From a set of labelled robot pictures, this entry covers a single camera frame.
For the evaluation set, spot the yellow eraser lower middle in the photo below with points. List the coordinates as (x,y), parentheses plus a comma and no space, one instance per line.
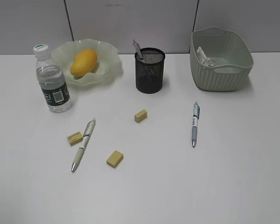
(114,159)

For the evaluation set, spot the clear plastic water bottle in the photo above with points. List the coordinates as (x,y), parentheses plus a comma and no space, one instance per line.
(51,80)

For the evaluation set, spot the black mesh pen holder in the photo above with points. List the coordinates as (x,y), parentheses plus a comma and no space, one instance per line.
(149,73)

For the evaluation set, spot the yellow eraser with label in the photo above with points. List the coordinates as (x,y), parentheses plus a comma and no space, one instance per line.
(75,138)

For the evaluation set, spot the yellow eraser upper middle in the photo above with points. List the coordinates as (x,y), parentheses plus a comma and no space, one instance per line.
(140,116)

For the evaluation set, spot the yellow mango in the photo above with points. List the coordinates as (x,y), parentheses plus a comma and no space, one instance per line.
(84,62)

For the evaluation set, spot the light blue click pen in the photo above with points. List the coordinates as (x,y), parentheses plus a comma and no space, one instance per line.
(196,114)

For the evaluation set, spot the grey click pen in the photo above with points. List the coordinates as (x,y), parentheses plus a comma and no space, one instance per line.
(138,51)

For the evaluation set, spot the green frosted glass plate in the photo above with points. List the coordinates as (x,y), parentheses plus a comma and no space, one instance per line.
(109,64)

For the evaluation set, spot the light green woven basket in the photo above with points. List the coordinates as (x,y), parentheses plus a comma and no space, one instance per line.
(233,60)

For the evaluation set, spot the white waste paper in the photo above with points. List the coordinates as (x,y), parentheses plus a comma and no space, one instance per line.
(203,59)

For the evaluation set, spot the beige click pen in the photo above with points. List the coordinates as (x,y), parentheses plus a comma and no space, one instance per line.
(86,137)

